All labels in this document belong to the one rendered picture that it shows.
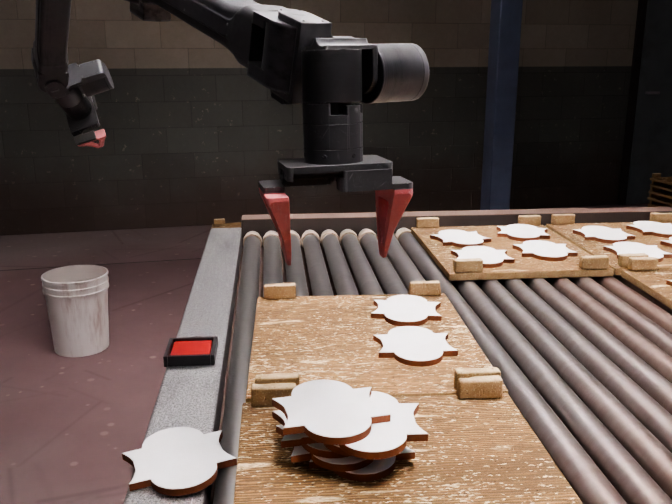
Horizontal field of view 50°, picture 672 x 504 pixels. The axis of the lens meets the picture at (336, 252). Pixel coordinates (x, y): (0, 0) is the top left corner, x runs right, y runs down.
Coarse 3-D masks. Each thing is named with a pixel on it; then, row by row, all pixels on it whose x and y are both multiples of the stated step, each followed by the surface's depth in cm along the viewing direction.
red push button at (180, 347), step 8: (176, 344) 114; (184, 344) 114; (192, 344) 114; (200, 344) 114; (208, 344) 114; (176, 352) 111; (184, 352) 111; (192, 352) 111; (200, 352) 111; (208, 352) 111
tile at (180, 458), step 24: (168, 432) 88; (192, 432) 88; (216, 432) 88; (144, 456) 83; (168, 456) 83; (192, 456) 83; (216, 456) 83; (144, 480) 79; (168, 480) 78; (192, 480) 78
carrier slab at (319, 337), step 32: (256, 320) 123; (288, 320) 123; (320, 320) 123; (352, 320) 123; (384, 320) 123; (448, 320) 123; (256, 352) 110; (288, 352) 110; (320, 352) 110; (352, 352) 110; (480, 352) 110; (352, 384) 99; (384, 384) 99; (416, 384) 99; (448, 384) 99
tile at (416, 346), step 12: (384, 336) 113; (396, 336) 113; (408, 336) 113; (420, 336) 113; (432, 336) 113; (444, 336) 113; (384, 348) 109; (396, 348) 109; (408, 348) 109; (420, 348) 109; (432, 348) 109; (444, 348) 109; (408, 360) 105; (420, 360) 104; (432, 360) 105
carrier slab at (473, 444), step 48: (240, 432) 87; (432, 432) 86; (480, 432) 86; (528, 432) 86; (240, 480) 77; (288, 480) 77; (336, 480) 77; (384, 480) 77; (432, 480) 77; (480, 480) 77; (528, 480) 77
